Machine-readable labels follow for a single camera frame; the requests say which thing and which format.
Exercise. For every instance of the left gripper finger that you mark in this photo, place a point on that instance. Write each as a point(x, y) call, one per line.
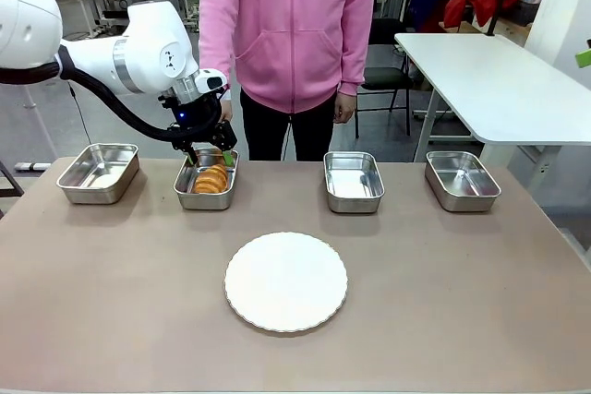
point(228, 158)
point(191, 158)

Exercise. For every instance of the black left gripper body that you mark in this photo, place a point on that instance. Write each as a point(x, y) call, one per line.
point(194, 117)

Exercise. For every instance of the golden croissant bread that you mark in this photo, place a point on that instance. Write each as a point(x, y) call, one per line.
point(212, 179)

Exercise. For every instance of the person's right forearm pink sleeve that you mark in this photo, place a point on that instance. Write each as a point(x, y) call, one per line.
point(214, 34)

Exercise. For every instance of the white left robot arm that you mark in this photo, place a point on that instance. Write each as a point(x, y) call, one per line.
point(148, 48)

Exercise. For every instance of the person's left forearm pink sleeve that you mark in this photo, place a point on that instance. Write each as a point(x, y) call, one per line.
point(353, 62)

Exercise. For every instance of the steel rectangular container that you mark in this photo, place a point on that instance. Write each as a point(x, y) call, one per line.
point(353, 179)
point(203, 198)
point(461, 179)
point(99, 172)

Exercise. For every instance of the person's right hand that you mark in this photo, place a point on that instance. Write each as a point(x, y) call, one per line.
point(226, 110)

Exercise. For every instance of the person's left hand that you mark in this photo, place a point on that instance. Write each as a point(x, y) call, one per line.
point(344, 109)

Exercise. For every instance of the black trousers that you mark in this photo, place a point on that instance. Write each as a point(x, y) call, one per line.
point(295, 135)

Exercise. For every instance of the large white side table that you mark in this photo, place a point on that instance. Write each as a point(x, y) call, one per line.
point(489, 85)

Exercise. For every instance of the white scalloped plate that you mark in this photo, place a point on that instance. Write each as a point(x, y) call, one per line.
point(286, 281)

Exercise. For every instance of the pink hoodie torso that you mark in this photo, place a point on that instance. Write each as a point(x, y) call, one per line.
point(295, 25)

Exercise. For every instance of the white power strip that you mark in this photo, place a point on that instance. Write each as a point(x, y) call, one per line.
point(32, 166)

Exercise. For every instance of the black folding chair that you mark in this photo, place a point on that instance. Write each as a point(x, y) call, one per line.
point(385, 75)

